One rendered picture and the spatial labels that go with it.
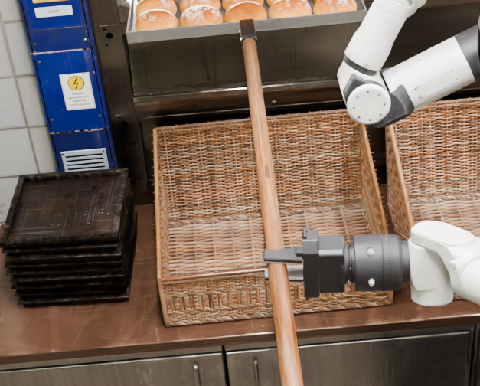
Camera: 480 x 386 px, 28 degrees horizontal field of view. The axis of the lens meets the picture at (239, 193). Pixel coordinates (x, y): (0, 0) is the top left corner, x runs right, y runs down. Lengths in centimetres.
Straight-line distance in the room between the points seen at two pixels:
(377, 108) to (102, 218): 88
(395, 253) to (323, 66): 108
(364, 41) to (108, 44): 91
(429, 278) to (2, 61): 139
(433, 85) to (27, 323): 119
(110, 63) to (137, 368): 77
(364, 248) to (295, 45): 108
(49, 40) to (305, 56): 64
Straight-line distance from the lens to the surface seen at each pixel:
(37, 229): 237
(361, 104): 172
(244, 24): 219
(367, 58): 172
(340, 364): 239
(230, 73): 247
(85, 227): 234
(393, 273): 148
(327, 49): 248
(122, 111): 255
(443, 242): 145
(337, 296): 230
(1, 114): 260
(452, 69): 175
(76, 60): 245
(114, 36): 244
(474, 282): 141
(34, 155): 265
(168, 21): 223
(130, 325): 235
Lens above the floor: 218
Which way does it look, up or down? 36 degrees down
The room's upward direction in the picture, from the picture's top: 6 degrees counter-clockwise
